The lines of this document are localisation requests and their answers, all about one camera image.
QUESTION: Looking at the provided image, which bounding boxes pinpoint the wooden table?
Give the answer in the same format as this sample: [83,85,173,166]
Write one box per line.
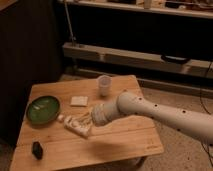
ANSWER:
[10,75,164,171]

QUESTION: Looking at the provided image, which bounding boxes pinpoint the white lotion bottle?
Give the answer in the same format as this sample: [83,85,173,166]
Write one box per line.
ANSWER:
[57,115,91,138]

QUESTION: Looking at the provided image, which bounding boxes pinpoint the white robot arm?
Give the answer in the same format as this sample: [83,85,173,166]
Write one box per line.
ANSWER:
[88,91,213,144]

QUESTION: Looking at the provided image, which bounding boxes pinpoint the white lower shelf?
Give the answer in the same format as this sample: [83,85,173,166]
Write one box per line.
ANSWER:
[62,42,213,79]

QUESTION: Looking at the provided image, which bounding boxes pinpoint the white upper shelf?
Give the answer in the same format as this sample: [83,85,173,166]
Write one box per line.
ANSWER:
[57,0,213,19]

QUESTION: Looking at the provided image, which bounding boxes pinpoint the black flat device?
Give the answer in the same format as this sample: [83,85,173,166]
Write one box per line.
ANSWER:
[161,55,190,64]

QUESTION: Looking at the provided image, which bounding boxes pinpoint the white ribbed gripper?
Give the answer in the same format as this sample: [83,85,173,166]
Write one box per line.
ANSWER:
[77,103,111,130]

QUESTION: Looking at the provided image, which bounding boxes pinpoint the black floor cables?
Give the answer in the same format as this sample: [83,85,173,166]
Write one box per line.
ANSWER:
[198,61,213,168]

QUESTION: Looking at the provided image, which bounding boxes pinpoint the white square sponge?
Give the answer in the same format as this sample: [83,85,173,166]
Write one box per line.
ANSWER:
[70,96,88,107]

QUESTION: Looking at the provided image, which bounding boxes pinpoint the white shelf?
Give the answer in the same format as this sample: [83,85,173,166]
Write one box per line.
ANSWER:
[62,42,213,79]
[57,0,213,19]

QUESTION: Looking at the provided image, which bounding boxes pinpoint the metal stand pole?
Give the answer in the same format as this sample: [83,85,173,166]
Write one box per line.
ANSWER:
[63,0,77,46]

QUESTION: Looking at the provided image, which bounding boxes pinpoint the green round bowl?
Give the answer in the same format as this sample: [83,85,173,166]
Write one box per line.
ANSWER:
[26,96,60,125]

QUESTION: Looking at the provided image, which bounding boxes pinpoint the black eraser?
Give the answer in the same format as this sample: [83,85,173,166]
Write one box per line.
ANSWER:
[32,141,43,160]

